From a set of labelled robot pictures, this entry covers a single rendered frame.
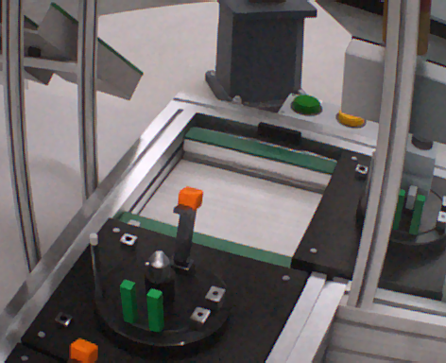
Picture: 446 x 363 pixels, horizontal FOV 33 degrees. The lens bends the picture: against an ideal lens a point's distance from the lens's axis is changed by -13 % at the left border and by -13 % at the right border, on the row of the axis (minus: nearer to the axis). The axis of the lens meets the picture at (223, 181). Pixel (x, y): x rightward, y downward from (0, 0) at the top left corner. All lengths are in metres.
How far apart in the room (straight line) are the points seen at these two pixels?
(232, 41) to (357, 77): 0.58
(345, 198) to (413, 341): 0.24
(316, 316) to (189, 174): 0.34
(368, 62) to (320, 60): 0.84
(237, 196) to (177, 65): 0.48
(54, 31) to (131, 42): 0.69
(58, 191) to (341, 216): 0.43
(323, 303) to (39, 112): 0.70
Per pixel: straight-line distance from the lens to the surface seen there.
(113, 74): 1.09
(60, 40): 0.97
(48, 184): 1.21
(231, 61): 1.33
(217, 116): 1.16
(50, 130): 1.34
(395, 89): 0.73
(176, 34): 1.65
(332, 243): 0.94
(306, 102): 1.19
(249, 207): 1.07
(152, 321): 0.78
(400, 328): 0.88
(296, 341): 0.83
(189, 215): 0.83
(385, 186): 0.78
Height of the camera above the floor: 1.56
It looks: 35 degrees down
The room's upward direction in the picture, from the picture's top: 3 degrees clockwise
